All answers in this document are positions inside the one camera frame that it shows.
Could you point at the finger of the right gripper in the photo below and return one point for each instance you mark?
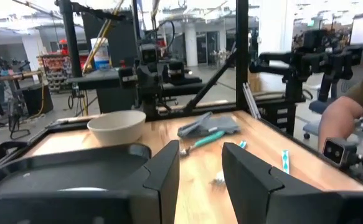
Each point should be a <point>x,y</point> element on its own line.
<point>144,85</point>
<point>158,87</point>

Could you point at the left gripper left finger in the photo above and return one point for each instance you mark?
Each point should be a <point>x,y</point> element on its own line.
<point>165,186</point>

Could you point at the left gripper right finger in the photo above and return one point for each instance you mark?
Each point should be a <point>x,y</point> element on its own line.
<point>249,193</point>

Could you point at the beige bowl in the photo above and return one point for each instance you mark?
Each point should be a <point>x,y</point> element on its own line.
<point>115,127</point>

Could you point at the grey napkin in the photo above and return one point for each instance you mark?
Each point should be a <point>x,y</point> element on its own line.
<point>212,124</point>

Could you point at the white round plate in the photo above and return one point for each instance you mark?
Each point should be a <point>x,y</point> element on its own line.
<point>81,188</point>

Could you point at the black background robot arm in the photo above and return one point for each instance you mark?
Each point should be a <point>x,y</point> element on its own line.
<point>309,59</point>

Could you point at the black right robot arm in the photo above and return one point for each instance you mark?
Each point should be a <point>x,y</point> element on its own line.
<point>151,112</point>

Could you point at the black plastic tray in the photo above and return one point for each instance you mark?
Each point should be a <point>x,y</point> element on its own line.
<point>75,168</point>

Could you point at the white blue container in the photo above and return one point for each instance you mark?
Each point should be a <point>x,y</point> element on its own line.
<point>101,54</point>

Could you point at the red parts bin rack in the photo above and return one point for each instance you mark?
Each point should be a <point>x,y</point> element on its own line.
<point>55,70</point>

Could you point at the black drawer cabinet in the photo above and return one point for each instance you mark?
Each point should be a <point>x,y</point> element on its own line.
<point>277,118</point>

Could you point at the grey aluminium bar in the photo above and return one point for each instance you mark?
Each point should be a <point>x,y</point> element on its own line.
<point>251,101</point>

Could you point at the black bin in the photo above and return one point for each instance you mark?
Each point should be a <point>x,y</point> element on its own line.
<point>38,99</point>

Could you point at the blue office chair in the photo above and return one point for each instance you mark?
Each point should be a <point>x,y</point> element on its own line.
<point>319,107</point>

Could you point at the black metal table frame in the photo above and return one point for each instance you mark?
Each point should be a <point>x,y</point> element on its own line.
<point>242,62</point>

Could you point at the small dark stereo camera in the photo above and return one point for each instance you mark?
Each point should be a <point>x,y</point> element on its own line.
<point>335,151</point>

